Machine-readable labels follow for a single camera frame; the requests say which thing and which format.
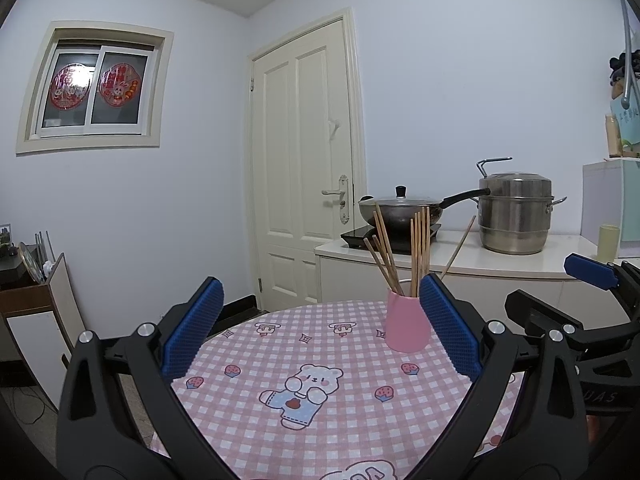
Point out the white side cabinet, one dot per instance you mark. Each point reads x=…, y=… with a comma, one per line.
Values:
x=30, y=340

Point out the metal plate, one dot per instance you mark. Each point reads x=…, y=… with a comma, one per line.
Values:
x=30, y=262

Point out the tan bag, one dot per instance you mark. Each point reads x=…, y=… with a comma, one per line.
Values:
x=617, y=91

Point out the white framed window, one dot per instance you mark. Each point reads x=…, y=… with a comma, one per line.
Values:
x=30, y=85

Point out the small picture frame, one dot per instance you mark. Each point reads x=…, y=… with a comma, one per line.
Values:
x=5, y=234

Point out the large red window decal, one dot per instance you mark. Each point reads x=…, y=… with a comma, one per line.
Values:
x=71, y=86

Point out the pink cup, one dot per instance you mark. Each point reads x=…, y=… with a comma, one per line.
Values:
x=405, y=325

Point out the white panel door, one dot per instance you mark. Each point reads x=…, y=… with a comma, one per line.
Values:
x=300, y=160

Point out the stainless steel steamer pot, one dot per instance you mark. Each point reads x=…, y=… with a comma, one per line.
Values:
x=515, y=220

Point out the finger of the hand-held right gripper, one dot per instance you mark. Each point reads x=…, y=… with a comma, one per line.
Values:
x=530, y=310
x=590, y=270

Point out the bunch of chopsticks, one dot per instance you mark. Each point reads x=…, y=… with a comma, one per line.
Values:
x=415, y=250

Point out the red object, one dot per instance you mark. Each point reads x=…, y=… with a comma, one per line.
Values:
x=595, y=427

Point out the white kitchen cabinet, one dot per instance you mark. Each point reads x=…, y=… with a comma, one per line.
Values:
x=350, y=280

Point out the dark bundled object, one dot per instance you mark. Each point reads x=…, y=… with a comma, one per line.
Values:
x=625, y=65

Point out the steel rods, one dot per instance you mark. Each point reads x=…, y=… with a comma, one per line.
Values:
x=42, y=247

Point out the glass wok lid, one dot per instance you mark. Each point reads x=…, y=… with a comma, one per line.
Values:
x=390, y=201

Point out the pale yellow cup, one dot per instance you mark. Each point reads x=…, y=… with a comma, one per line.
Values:
x=609, y=245

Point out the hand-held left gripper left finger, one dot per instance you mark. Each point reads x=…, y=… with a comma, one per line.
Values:
x=195, y=325

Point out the white door hook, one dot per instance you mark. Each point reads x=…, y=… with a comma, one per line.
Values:
x=333, y=126

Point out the pale printed box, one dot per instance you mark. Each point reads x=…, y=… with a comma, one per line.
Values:
x=631, y=125

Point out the white mini fridge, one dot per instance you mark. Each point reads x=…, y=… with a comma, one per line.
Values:
x=600, y=195

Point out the cream bottle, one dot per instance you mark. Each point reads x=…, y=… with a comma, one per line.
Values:
x=612, y=135

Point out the black induction cooktop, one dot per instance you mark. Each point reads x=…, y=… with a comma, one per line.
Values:
x=357, y=237

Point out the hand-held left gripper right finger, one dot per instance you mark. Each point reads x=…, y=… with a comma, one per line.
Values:
x=450, y=330

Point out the red rabbit window decal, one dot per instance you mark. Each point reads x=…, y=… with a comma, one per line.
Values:
x=119, y=84

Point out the pink checkered tablecloth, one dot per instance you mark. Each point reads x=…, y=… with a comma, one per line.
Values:
x=300, y=340

